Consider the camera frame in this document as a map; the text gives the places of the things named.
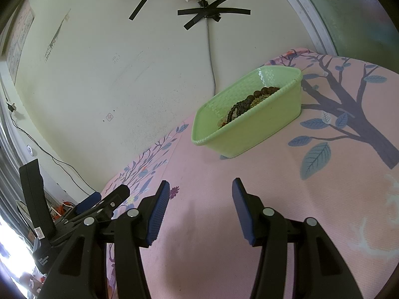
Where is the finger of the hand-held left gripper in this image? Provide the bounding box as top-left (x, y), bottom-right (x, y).
top-left (54, 192), bottom-right (102, 225)
top-left (66, 184), bottom-right (131, 222)

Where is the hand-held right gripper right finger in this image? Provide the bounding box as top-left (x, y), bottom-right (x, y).
top-left (231, 177), bottom-right (364, 299)

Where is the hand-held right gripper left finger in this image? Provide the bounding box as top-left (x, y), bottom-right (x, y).
top-left (39, 180), bottom-right (171, 299)

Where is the green plastic basket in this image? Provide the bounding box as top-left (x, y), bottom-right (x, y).
top-left (191, 65), bottom-right (303, 159)

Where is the brown wooden bead bracelet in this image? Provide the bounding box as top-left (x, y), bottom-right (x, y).
top-left (246, 86), bottom-right (281, 103)

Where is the pink floral blanket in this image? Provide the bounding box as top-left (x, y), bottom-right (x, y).
top-left (100, 47), bottom-right (399, 299)

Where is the grey ribbed panel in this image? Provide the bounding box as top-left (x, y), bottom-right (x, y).
top-left (0, 125), bottom-right (35, 225)

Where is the green door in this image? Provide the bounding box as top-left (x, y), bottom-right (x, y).
top-left (293, 0), bottom-right (399, 69)

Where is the thin black wire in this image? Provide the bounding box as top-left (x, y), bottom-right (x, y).
top-left (9, 110), bottom-right (101, 195)

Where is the grey cable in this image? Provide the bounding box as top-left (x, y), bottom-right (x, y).
top-left (205, 15), bottom-right (217, 97)

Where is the white wall paper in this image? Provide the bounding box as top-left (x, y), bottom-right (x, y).
top-left (5, 0), bottom-right (35, 85)

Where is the white door frame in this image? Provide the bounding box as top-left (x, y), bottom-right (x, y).
top-left (270, 0), bottom-right (339, 57)

